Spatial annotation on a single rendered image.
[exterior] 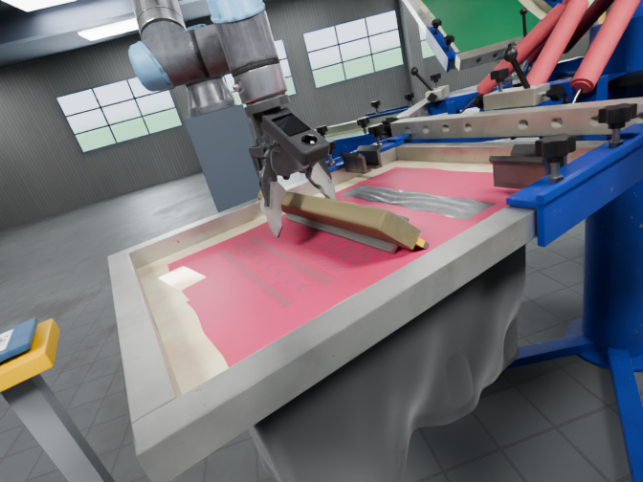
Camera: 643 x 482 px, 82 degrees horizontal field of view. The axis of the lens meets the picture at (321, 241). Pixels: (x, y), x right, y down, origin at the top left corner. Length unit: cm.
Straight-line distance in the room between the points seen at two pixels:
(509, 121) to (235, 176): 77
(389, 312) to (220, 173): 92
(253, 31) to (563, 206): 47
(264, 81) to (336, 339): 38
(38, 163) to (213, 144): 962
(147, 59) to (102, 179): 965
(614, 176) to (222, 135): 95
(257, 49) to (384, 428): 56
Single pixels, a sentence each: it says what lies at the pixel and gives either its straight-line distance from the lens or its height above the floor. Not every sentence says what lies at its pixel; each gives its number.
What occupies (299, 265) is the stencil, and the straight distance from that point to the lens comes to 58.
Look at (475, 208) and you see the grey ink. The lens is 64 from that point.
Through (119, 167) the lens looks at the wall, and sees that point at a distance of 1016.
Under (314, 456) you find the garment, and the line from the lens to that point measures 52.
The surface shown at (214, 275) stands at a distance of 65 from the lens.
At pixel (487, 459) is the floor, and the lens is 147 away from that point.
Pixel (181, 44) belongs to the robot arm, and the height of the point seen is 130.
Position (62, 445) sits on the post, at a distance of 81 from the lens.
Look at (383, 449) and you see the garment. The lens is 61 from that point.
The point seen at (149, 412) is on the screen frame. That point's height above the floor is 99.
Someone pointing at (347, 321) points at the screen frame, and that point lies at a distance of 36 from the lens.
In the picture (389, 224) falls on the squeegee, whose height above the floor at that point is 101.
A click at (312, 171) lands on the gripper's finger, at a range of 62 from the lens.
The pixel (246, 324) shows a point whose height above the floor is 95.
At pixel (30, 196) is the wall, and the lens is 1099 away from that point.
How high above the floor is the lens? 119
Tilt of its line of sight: 22 degrees down
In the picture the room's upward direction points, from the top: 15 degrees counter-clockwise
